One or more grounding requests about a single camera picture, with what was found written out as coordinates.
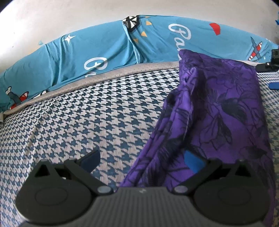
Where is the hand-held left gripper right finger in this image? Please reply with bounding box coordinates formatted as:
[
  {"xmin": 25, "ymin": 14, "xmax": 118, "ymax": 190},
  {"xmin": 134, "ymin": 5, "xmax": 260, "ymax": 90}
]
[{"xmin": 172, "ymin": 151, "xmax": 255, "ymax": 195}]

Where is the blue printed bumper cushion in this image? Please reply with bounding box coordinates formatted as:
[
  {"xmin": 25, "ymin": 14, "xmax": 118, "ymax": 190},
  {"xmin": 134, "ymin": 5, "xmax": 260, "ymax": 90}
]
[
  {"xmin": 122, "ymin": 14, "xmax": 279, "ymax": 64},
  {"xmin": 0, "ymin": 20, "xmax": 142, "ymax": 112}
]

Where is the purple floral garment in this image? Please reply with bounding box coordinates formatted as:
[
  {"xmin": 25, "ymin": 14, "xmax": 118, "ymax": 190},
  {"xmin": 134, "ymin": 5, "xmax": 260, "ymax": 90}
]
[{"xmin": 120, "ymin": 49, "xmax": 276, "ymax": 227}]

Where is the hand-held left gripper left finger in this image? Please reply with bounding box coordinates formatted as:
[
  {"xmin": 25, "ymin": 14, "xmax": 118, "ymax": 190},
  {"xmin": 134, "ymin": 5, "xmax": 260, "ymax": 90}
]
[{"xmin": 33, "ymin": 149, "xmax": 114, "ymax": 196}]

